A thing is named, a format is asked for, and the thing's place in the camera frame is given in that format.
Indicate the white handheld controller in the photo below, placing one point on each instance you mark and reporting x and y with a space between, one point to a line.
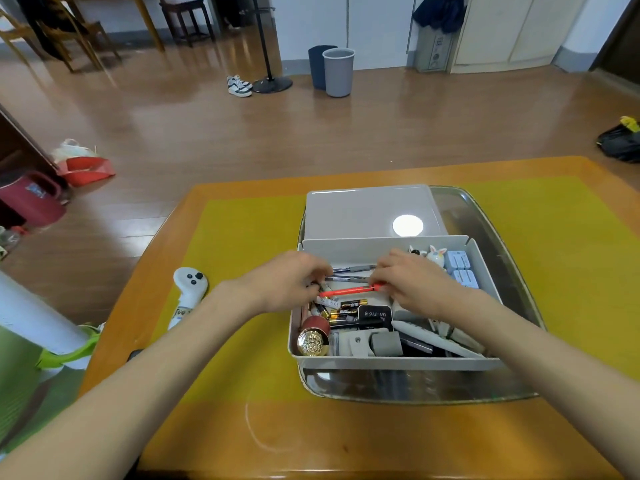
190 284

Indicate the light wooden chair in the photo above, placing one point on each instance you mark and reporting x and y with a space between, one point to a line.
15 32

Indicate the white remote control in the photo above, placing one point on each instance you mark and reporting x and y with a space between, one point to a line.
425 335

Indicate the white camera device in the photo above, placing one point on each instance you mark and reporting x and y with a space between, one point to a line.
360 344

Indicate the cream two-door cabinet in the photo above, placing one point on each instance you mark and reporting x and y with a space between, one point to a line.
500 29

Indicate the black coat stand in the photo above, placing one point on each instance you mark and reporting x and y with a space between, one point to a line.
272 85

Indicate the black WiFi device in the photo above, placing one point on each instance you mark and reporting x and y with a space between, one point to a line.
375 314

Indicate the black jacket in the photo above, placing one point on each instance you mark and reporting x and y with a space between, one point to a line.
45 19

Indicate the green and white chair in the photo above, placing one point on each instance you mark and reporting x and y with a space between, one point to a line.
30 314

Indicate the white bunny figurine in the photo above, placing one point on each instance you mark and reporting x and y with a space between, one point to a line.
436 257

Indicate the white figurine black hat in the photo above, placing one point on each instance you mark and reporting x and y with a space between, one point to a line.
417 252

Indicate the person's left forearm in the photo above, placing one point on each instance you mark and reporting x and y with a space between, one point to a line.
125 384

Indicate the pile of small batteries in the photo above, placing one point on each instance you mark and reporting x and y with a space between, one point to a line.
345 314

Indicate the black garbage bag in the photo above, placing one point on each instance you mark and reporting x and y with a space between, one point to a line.
620 142

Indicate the wooden side table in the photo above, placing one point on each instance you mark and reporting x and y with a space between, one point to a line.
147 19

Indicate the person's right forearm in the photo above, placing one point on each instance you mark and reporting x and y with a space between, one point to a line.
550 374

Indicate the light blue small box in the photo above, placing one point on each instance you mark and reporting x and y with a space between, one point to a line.
466 279
457 261

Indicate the yellow table mat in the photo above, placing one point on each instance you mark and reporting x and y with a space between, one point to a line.
240 234

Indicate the dark wooden stool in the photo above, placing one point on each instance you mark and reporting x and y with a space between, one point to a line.
185 4

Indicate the white built-in wardrobe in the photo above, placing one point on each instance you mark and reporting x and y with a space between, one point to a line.
320 24

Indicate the dark blue trash bin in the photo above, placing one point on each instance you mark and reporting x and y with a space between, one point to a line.
316 67

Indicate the dark brown door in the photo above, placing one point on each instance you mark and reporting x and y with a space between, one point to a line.
622 39

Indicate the white storage box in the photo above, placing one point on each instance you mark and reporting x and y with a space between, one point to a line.
350 249

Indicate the white sneaker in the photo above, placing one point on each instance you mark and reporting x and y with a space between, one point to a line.
239 91
237 78

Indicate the red cylindrical can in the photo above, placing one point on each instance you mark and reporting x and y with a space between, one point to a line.
315 334

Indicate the maroon plastic bucket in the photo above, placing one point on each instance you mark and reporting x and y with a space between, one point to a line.
30 199

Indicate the red plastic bag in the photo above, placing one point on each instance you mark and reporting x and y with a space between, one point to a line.
85 169

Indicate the bundle of black pens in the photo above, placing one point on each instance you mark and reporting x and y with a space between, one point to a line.
352 269

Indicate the dark wooden cabinet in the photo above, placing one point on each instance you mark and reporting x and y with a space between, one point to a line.
20 149

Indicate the gray trash bin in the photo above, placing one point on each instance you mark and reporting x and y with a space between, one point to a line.
338 74

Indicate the white box lid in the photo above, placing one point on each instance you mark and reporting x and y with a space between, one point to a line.
350 212

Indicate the gray metal safe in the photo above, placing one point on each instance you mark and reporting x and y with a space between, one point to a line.
432 49

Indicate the stainless steel tray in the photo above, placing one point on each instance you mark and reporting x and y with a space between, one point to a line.
480 219

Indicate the red marker pen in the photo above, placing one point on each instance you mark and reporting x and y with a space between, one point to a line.
350 290

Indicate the person's right hand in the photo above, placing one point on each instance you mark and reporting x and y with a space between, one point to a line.
430 292

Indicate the navy folded umbrella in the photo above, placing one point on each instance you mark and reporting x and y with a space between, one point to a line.
440 12

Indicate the white mini fan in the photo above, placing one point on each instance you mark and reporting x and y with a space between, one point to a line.
387 343

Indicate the person's left hand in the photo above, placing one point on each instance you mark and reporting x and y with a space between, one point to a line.
280 287

